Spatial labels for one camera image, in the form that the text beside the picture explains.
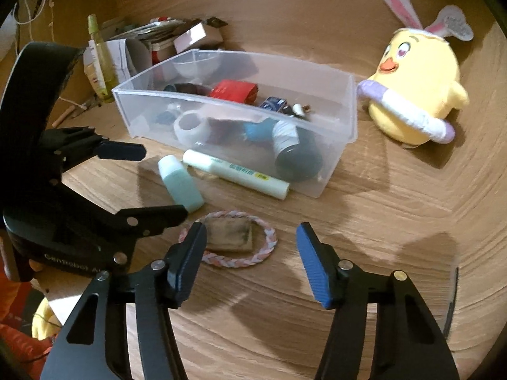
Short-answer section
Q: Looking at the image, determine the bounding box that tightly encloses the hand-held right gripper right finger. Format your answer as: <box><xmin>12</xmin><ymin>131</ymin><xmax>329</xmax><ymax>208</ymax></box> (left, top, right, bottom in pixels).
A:
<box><xmin>296</xmin><ymin>222</ymin><xmax>460</xmax><ymax>380</ymax></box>

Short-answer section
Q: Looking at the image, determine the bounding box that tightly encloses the teal bottle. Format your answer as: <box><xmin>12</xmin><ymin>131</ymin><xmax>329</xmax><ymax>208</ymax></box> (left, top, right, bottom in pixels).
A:
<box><xmin>157</xmin><ymin>155</ymin><xmax>205</xmax><ymax>213</ymax></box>

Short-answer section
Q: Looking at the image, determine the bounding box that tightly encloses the wooden stick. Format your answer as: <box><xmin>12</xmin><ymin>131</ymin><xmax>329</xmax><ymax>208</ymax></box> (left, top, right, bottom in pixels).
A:
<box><xmin>53</xmin><ymin>101</ymin><xmax>92</xmax><ymax>127</ymax></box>

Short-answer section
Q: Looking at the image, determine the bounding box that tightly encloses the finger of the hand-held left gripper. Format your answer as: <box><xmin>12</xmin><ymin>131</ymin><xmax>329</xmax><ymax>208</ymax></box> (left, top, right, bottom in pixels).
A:
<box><xmin>42</xmin><ymin>127</ymin><xmax>147</xmax><ymax>175</ymax></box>
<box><xmin>115</xmin><ymin>205</ymin><xmax>189</xmax><ymax>239</ymax></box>

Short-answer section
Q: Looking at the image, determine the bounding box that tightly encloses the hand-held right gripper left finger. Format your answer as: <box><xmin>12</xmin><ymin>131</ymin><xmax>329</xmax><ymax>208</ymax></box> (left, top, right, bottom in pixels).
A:
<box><xmin>40</xmin><ymin>222</ymin><xmax>209</xmax><ymax>380</ymax></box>

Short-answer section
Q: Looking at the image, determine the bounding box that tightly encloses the clear plastic storage box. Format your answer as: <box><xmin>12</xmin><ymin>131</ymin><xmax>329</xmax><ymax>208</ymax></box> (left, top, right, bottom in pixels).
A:
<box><xmin>112</xmin><ymin>48</ymin><xmax>358</xmax><ymax>199</ymax></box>

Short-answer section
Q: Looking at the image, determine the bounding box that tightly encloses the open cardboard box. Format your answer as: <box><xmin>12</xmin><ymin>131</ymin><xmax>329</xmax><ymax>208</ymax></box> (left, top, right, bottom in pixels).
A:
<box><xmin>174</xmin><ymin>18</ymin><xmax>228</xmax><ymax>54</ymax></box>

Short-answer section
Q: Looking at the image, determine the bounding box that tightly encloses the person's left forearm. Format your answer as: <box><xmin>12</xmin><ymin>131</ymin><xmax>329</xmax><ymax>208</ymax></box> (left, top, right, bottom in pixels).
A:
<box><xmin>0</xmin><ymin>277</ymin><xmax>52</xmax><ymax>380</ymax></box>

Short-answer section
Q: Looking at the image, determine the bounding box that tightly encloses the yellow chick plush toy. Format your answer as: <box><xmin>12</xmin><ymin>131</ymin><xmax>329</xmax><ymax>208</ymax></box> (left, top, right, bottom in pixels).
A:
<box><xmin>356</xmin><ymin>0</ymin><xmax>475</xmax><ymax>145</ymax></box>

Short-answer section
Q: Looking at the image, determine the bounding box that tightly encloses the yellow green spray bottle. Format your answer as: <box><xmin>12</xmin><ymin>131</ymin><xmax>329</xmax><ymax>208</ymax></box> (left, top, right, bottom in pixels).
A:
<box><xmin>87</xmin><ymin>14</ymin><xmax>119</xmax><ymax>104</ymax></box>

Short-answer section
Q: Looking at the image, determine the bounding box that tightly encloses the brown rectangular pouch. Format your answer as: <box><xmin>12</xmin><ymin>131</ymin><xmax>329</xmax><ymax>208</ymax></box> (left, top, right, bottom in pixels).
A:
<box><xmin>204</xmin><ymin>216</ymin><xmax>254</xmax><ymax>252</ymax></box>

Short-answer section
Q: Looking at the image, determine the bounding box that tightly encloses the red foil packet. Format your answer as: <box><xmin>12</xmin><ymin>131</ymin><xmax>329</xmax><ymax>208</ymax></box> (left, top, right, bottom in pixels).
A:
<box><xmin>209</xmin><ymin>80</ymin><xmax>258</xmax><ymax>105</ymax></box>

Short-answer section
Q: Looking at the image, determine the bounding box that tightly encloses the dark bottle white label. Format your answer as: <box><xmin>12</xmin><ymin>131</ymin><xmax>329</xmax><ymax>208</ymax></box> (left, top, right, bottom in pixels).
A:
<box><xmin>271</xmin><ymin>119</ymin><xmax>323</xmax><ymax>183</ymax></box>

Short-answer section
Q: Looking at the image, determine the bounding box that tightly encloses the black strap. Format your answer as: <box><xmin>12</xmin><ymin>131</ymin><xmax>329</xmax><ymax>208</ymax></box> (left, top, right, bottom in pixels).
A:
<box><xmin>444</xmin><ymin>267</ymin><xmax>460</xmax><ymax>341</ymax></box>

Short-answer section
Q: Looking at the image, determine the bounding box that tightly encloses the pink white braided bracelet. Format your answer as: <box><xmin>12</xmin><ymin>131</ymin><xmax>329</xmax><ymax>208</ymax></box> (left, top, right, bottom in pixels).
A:
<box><xmin>179</xmin><ymin>211</ymin><xmax>278</xmax><ymax>267</ymax></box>

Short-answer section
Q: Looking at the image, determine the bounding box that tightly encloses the white tape roll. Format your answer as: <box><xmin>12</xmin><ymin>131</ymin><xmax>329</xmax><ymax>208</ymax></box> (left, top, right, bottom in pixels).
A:
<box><xmin>173</xmin><ymin>109</ymin><xmax>216</xmax><ymax>147</ymax></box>

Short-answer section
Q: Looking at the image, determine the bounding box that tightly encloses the white folded paper box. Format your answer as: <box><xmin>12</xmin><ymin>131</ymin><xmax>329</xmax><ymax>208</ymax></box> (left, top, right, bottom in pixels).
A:
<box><xmin>83</xmin><ymin>39</ymin><xmax>153</xmax><ymax>84</ymax></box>

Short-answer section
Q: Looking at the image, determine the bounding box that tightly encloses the pale green tube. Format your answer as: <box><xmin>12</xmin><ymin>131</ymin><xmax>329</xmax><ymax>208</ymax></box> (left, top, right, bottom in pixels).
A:
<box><xmin>182</xmin><ymin>148</ymin><xmax>291</xmax><ymax>200</ymax></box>

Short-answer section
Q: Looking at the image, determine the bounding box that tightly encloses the pile of papers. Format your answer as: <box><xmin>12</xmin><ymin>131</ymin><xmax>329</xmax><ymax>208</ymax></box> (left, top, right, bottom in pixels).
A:
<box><xmin>119</xmin><ymin>16</ymin><xmax>187</xmax><ymax>44</ymax></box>

